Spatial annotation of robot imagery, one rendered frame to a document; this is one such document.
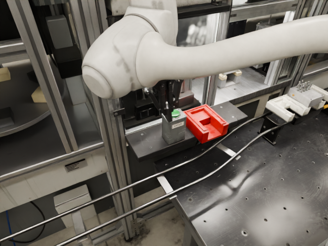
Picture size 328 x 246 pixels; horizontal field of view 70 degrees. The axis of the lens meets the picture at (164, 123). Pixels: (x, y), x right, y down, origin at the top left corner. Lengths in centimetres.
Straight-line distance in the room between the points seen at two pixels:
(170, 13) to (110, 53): 18
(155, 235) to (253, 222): 83
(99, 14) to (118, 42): 33
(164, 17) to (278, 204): 88
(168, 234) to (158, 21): 144
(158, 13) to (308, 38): 28
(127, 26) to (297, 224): 95
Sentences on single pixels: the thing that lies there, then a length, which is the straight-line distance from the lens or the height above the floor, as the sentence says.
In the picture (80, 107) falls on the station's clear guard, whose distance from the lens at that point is 86.
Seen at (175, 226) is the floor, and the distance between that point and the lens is 174.
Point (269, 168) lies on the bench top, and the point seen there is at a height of 68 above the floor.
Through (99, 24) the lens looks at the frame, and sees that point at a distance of 75.
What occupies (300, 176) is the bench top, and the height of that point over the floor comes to 68.
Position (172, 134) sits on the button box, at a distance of 89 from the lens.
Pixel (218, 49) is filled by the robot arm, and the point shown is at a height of 141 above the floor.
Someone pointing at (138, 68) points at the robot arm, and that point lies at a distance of 41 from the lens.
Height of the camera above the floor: 156
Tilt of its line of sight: 40 degrees down
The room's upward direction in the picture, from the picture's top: straight up
